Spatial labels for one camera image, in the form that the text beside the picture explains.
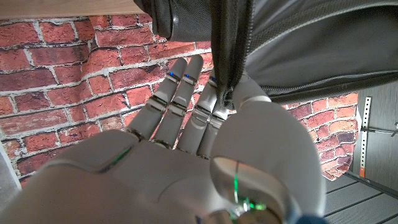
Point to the brick print backdrop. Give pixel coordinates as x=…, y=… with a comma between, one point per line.
x=62, y=77

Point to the black backpack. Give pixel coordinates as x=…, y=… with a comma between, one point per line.
x=311, y=46

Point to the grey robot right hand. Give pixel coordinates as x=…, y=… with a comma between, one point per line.
x=155, y=180

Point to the black wall bar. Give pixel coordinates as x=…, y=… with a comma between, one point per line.
x=382, y=131

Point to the white perforated metal rail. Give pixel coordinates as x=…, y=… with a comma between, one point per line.
x=365, y=140

